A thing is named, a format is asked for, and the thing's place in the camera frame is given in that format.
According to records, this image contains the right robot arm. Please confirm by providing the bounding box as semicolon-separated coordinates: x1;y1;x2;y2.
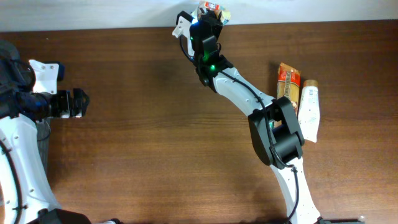
188;11;323;223

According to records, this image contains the yellow blue snack bag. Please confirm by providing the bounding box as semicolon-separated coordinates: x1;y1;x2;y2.
190;1;231;25

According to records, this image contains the white tube with gold cap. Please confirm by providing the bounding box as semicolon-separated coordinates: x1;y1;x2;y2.
298;80;320;142

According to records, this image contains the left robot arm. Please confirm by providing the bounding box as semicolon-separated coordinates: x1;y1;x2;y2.
1;58;90;223

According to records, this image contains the orange spaghetti packet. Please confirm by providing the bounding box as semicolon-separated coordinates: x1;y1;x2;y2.
277;63;300;116

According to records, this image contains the black right camera cable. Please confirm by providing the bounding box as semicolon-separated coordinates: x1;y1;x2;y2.
178;35;301;224

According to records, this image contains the grey plastic mesh basket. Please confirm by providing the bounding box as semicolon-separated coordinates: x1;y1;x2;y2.
0;39;52;175

